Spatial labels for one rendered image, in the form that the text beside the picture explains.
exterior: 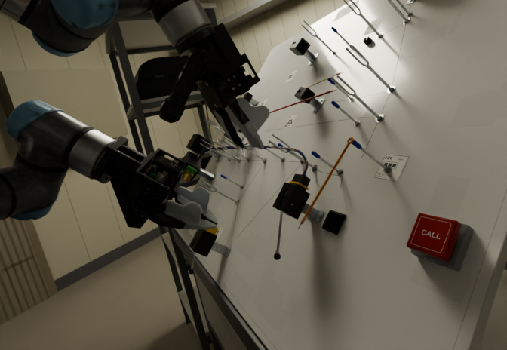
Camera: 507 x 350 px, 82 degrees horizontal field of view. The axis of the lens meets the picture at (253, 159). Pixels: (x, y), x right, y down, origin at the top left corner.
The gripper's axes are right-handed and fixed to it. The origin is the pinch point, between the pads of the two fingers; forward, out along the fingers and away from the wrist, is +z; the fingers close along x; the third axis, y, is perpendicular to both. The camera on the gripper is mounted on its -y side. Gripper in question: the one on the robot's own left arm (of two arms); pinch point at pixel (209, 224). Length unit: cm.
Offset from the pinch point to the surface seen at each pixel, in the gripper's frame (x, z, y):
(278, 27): 320, -27, -36
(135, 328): 49, -3, -198
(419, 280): -6.0, 27.2, 17.5
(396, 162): 13.2, 23.3, 22.0
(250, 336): -6.1, 18.2, -16.6
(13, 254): 82, -132, -265
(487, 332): 3, 55, 6
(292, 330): -7.1, 21.5, -5.7
